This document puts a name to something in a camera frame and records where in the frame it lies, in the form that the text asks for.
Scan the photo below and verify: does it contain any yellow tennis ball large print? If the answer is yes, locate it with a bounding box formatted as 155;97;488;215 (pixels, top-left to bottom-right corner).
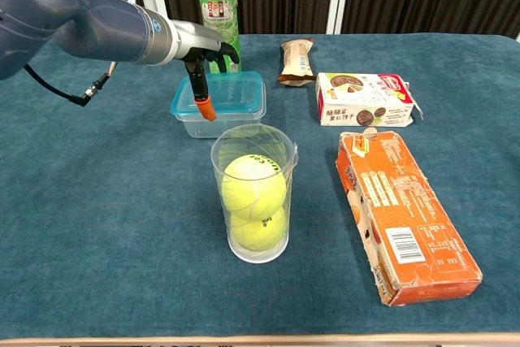
221;154;288;220

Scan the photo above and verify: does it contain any clear plastic cup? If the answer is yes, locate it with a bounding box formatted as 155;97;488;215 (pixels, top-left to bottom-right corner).
210;123;300;265

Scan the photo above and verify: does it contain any beige brown snack bar wrapper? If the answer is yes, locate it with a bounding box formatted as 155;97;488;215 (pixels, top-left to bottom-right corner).
276;37;318;88

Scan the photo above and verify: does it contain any teal velvet tablecloth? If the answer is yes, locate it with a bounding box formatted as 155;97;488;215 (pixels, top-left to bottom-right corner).
0;33;520;340

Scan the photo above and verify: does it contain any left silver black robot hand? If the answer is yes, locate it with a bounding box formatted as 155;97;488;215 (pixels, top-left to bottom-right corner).
175;20;242;123

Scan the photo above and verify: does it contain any clear plastic food container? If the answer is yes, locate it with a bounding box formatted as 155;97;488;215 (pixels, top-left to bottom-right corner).
175;109;267;140

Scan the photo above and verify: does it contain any worn orange carton box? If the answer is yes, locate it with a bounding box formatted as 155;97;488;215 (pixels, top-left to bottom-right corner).
335;127;484;307

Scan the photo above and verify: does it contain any blue plastic lid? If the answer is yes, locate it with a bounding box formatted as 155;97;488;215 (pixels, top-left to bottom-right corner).
169;71;267;120

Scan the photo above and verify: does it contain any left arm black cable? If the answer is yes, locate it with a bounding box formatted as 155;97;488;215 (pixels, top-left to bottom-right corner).
24;61;119;108

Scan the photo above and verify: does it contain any yellow tennis ball small print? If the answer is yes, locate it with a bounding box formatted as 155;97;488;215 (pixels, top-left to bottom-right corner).
229;206;288;252

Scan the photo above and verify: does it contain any white cookie box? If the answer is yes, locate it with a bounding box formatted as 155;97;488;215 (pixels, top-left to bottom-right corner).
314;72;424;127

